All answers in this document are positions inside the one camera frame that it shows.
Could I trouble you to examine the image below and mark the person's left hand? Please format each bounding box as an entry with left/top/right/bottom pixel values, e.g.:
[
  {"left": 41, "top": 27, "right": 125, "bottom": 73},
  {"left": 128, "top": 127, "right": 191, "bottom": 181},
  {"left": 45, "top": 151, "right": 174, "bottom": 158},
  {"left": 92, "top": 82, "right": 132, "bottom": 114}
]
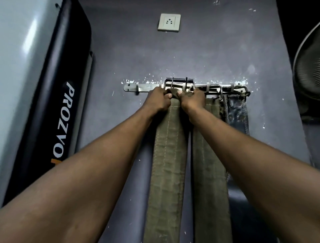
[{"left": 142, "top": 87, "right": 173, "bottom": 116}]

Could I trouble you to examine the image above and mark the person's right hand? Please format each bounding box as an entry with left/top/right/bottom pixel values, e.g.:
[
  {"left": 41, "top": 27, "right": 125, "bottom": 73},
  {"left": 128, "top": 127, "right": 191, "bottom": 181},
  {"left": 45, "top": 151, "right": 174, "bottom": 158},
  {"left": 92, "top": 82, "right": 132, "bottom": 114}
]
[{"left": 177, "top": 88, "right": 206, "bottom": 113}]

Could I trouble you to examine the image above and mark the olive canvas weightlifting belt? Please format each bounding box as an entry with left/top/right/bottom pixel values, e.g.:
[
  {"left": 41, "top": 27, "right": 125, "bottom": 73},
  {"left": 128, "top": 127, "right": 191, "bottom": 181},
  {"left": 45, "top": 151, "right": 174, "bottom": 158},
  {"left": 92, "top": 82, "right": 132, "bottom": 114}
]
[
  {"left": 142, "top": 78, "right": 195, "bottom": 243},
  {"left": 192, "top": 85, "right": 233, "bottom": 243}
]

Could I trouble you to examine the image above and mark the person's right forearm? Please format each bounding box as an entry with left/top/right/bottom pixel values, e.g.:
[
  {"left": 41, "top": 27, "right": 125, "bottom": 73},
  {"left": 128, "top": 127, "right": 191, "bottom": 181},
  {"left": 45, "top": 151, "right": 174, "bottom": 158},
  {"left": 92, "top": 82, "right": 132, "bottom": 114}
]
[{"left": 186, "top": 106, "right": 320, "bottom": 243}]

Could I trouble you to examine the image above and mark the person's left forearm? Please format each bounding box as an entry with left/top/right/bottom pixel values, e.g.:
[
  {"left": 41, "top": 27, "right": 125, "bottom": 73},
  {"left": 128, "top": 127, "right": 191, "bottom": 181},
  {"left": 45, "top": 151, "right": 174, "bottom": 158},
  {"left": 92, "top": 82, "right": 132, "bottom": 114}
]
[{"left": 0, "top": 106, "right": 153, "bottom": 243}]

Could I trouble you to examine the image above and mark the dark blue leather weightlifting belt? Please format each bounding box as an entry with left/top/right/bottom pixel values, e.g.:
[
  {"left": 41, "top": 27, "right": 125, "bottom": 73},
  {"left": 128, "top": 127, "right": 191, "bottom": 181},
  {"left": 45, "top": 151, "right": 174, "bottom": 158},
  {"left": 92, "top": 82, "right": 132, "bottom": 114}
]
[{"left": 222, "top": 86, "right": 251, "bottom": 181}]

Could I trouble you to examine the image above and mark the grey and black gym machine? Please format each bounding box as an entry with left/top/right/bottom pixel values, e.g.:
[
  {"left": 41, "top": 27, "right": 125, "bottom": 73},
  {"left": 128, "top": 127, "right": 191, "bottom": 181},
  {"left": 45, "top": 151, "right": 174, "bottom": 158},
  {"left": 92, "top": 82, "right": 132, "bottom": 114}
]
[{"left": 0, "top": 0, "right": 94, "bottom": 208}]

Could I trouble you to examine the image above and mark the metal wall hook rack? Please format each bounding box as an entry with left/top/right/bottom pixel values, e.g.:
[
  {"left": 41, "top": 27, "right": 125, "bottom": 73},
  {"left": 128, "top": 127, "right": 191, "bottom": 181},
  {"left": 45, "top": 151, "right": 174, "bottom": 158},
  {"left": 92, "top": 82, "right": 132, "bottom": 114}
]
[{"left": 123, "top": 80, "right": 251, "bottom": 98}]

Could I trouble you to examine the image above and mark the white wall socket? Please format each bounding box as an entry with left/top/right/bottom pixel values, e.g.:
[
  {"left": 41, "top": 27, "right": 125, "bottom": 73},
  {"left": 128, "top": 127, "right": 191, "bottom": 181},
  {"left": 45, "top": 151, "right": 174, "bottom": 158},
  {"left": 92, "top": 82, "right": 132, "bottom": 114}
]
[{"left": 157, "top": 13, "right": 181, "bottom": 32}]

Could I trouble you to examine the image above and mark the black pedestal fan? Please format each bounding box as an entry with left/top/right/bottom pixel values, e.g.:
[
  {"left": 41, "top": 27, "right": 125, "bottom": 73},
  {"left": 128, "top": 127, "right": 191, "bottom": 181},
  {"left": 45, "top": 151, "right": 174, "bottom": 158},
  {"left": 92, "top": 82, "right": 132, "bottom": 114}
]
[{"left": 292, "top": 21, "right": 320, "bottom": 118}]

